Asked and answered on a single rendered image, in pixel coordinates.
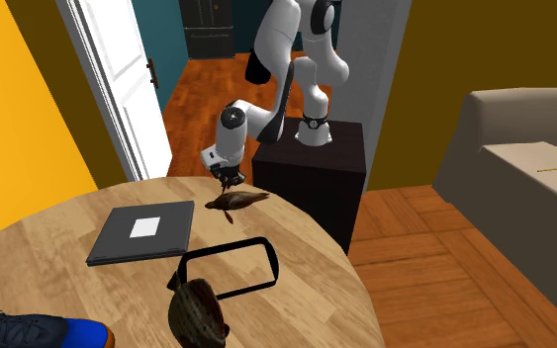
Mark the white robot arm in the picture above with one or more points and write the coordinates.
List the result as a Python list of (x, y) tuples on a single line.
[(283, 58)]

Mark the dark robot stand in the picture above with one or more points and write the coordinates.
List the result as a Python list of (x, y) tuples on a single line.
[(314, 168)]

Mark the brown bird figure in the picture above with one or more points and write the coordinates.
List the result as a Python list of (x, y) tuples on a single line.
[(237, 200)]

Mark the round wooden table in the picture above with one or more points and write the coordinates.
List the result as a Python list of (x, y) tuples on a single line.
[(283, 308)]

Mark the dark cabinet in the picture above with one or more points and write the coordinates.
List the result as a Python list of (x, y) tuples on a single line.
[(209, 29)]

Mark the brown scaly fish figure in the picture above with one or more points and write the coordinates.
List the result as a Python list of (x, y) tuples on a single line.
[(198, 315)]

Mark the grey closed laptop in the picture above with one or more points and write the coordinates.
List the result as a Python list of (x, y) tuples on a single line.
[(114, 238)]

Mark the white door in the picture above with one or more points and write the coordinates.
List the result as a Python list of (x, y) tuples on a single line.
[(123, 86)]

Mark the beige sofa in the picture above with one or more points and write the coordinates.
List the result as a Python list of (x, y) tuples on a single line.
[(524, 183)]

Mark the dark blue sneaker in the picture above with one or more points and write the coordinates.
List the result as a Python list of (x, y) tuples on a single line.
[(17, 330)]

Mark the black rectangular frame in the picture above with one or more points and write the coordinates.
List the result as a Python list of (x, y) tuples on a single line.
[(274, 262)]

